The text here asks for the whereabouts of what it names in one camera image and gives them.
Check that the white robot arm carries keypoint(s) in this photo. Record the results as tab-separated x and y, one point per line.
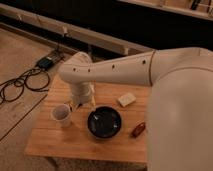
179	116

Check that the black power strip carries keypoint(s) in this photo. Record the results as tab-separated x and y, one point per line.
50	60

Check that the beige sponge block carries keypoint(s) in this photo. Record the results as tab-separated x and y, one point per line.
126	99

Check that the wooden table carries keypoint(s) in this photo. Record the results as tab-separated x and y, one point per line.
75	141

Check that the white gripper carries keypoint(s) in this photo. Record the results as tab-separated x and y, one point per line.
82	93

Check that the red pepper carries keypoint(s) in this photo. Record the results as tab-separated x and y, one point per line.
138	129

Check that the white plastic cup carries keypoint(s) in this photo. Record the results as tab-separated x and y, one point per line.
62	115

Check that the dark ceramic bowl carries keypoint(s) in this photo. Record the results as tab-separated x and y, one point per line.
104	122

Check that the long beige rail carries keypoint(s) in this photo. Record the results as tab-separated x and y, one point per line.
75	32

